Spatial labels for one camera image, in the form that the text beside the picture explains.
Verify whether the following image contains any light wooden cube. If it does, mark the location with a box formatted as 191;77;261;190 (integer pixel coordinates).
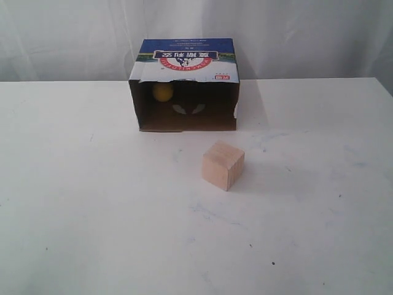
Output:
201;140;245;191

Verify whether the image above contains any blue white cardboard box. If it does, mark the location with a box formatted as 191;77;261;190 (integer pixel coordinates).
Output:
128;38;240;132

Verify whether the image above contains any white backdrop curtain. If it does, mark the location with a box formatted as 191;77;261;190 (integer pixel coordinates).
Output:
1;1;392;81

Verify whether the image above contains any yellow tennis ball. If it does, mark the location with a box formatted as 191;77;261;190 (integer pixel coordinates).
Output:
152;82;174;102

